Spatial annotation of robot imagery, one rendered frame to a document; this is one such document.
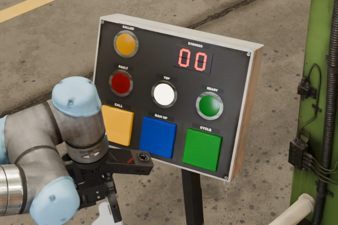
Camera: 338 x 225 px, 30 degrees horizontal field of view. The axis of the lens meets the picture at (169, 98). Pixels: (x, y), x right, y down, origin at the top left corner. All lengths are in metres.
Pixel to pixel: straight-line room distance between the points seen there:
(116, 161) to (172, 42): 0.27
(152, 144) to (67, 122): 0.33
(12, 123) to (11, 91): 2.02
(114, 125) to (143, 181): 1.21
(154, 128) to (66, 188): 0.42
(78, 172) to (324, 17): 0.57
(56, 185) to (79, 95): 0.17
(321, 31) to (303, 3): 2.09
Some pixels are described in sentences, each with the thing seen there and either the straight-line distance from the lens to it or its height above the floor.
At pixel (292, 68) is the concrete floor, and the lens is 3.00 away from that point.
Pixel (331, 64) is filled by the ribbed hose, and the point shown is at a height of 1.12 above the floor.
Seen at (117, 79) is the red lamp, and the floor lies 1.10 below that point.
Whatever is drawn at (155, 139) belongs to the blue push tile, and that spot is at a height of 1.01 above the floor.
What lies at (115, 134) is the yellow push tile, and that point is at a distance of 1.36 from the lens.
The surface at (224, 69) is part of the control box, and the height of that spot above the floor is 1.16.
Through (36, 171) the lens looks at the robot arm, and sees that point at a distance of 0.95.
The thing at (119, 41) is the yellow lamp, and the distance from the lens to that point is 1.32.
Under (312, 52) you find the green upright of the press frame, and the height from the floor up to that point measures 1.10.
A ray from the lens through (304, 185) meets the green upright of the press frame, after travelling 1.68.
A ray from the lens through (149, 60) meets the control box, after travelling 1.30.
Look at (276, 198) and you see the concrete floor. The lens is 2.48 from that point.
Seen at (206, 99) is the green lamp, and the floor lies 1.10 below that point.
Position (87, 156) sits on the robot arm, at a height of 1.16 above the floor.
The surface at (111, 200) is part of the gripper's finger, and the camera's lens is 1.19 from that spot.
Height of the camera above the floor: 1.98
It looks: 44 degrees down
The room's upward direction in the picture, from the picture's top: 6 degrees counter-clockwise
